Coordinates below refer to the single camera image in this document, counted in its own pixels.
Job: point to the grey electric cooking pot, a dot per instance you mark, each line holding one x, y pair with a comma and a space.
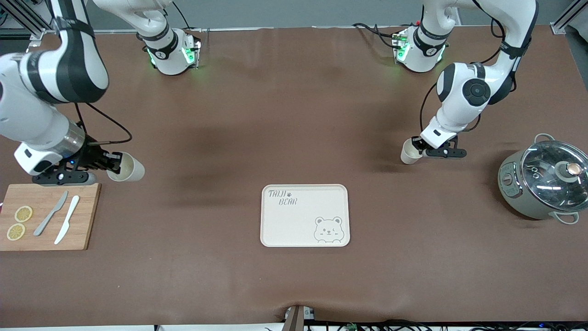
512, 193

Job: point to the glass pot lid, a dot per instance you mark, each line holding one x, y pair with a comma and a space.
546, 179

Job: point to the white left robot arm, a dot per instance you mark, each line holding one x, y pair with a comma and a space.
459, 110

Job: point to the aluminium frame profile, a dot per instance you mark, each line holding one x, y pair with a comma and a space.
562, 23
14, 32

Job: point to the brown table cover mat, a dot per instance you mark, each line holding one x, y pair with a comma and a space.
294, 115

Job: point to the grey plastic knife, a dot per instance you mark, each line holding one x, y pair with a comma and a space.
46, 223

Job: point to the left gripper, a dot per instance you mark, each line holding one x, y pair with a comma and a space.
419, 143

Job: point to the white plastic knife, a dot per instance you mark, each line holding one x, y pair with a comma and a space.
69, 216

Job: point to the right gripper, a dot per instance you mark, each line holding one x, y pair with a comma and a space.
91, 157

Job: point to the white IKEA cup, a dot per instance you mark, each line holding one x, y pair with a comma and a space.
409, 156
131, 170

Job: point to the yellow lemon slice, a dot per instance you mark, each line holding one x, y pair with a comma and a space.
23, 214
16, 232

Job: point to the cream bear print tray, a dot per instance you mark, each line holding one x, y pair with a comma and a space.
303, 220

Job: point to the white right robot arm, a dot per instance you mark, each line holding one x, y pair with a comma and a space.
27, 115

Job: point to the wooden cutting board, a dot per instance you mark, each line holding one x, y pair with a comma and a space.
46, 241

